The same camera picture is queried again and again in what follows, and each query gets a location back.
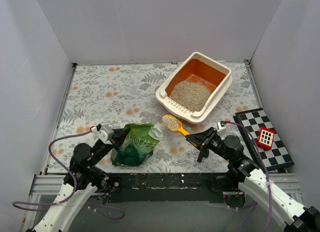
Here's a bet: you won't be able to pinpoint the black bag clip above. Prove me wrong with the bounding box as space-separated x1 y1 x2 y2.
197 147 210 163

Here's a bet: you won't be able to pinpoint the green litter bag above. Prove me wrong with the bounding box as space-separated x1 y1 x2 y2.
110 123 163 167

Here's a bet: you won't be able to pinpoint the yellow plastic scoop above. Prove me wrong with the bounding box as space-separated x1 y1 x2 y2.
162 114 189 137

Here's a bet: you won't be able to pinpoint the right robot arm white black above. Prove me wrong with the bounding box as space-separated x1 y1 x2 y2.
185 127 320 232

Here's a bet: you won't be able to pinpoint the cat litter granules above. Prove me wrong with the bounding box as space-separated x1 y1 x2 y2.
170 80 212 112

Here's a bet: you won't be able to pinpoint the white orange litter box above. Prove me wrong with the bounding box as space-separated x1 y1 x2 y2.
155 52 233 124

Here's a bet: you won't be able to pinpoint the floral table mat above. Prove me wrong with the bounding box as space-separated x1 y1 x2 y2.
47 62 262 174

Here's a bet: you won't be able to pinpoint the red white small block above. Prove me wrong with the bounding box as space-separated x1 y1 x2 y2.
256 127 276 151

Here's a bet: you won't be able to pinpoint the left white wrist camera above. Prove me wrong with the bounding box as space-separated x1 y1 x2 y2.
90 124 114 144

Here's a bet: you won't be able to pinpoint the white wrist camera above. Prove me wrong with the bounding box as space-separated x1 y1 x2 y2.
90 124 114 144
217 121 230 136

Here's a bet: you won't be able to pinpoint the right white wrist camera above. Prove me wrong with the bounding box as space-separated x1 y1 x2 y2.
217 121 230 136

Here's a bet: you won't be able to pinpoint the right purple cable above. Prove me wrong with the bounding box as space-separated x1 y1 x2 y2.
226 121 273 232

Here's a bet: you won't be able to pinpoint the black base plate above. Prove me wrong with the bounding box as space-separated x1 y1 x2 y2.
93 173 248 208

